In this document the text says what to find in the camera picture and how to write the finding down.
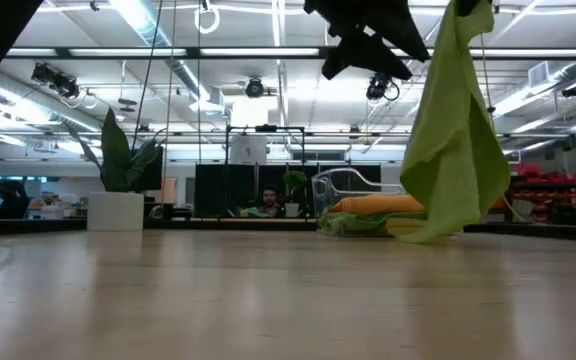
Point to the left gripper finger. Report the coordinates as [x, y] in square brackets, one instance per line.
[363, 52]
[398, 30]

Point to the lime microfiber towel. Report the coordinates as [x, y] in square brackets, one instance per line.
[453, 150]

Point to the clear plastic bin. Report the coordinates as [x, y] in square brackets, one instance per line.
[323, 192]

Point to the orange microfiber towel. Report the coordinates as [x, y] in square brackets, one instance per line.
[378, 204]

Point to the green microfiber towel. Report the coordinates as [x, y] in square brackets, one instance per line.
[358, 222]

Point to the yellow microfiber towel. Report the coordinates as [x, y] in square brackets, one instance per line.
[398, 227]

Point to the overhead light bar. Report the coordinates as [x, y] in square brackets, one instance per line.
[258, 51]

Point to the small green bush plant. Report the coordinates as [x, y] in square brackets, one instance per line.
[295, 182]

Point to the white box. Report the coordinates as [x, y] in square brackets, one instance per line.
[248, 150]

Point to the person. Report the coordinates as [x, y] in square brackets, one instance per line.
[269, 200]

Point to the storage shelf with red bins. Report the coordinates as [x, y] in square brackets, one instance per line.
[543, 195]

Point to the green snake plant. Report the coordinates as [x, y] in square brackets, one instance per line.
[115, 155]

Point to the white plant pot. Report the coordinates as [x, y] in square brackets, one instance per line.
[115, 212]

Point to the black ceiling-mounted camera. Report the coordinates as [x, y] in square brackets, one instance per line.
[55, 80]
[378, 87]
[254, 88]
[573, 90]

